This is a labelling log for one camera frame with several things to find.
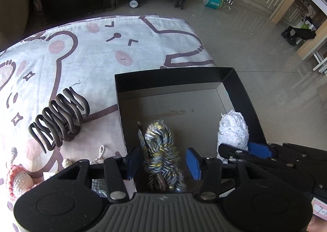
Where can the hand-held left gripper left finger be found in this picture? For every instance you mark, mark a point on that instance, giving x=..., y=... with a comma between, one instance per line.
x=133, y=163

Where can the black cardboard box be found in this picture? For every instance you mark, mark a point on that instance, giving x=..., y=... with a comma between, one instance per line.
x=178, y=104

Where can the person's right hand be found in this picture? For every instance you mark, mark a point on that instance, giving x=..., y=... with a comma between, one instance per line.
x=319, y=225

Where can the black bag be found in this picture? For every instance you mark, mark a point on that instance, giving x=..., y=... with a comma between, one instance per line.
x=299, y=34

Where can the pink crochet toy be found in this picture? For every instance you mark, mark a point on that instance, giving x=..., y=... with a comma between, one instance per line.
x=20, y=181

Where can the printed bear blanket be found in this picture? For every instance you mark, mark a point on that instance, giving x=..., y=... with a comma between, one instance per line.
x=89, y=68

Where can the white paper tag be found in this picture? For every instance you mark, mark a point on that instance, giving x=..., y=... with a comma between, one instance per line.
x=49, y=176

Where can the cream knot ball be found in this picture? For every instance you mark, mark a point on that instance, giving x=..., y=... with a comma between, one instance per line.
x=66, y=163

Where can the light blue knitted piece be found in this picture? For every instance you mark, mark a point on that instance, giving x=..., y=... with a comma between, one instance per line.
x=98, y=186

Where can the brown hair claw clip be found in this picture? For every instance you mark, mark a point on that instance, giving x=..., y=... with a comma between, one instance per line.
x=60, y=119

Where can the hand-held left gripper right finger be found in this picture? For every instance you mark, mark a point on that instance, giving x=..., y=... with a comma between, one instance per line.
x=193, y=164

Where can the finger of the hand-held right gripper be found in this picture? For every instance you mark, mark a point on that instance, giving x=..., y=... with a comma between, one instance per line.
x=259, y=150
x=233, y=151

